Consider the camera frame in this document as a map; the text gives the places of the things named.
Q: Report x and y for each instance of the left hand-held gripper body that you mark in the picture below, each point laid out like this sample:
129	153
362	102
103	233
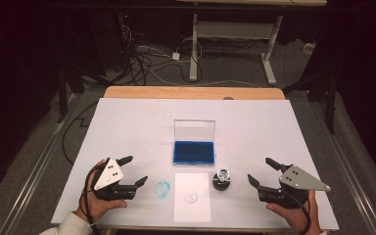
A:
111	174

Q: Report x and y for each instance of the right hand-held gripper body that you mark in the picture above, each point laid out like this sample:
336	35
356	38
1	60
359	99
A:
298	179

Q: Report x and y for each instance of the round stamp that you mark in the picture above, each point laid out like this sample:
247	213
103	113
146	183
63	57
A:
223	175

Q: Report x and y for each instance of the black round stamp cap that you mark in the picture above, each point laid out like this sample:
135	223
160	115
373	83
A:
221	186

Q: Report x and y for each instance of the white paper sheet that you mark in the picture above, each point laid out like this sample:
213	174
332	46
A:
182	212

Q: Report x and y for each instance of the person's left hand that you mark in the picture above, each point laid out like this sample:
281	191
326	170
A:
96	207

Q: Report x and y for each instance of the person's right hand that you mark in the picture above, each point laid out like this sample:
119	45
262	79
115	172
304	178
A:
298	218

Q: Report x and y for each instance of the white table cover board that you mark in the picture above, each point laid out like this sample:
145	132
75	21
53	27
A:
127	130

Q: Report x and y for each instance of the black stand leg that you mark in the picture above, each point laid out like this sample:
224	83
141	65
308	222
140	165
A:
62	98
330	107

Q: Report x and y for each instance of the white power adapter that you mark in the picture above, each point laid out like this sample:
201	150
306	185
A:
175	56

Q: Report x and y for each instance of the metal floor rail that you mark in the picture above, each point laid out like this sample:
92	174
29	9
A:
29	196
360	196

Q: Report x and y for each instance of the white desk frame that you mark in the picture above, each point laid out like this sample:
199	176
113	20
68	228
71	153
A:
235	30

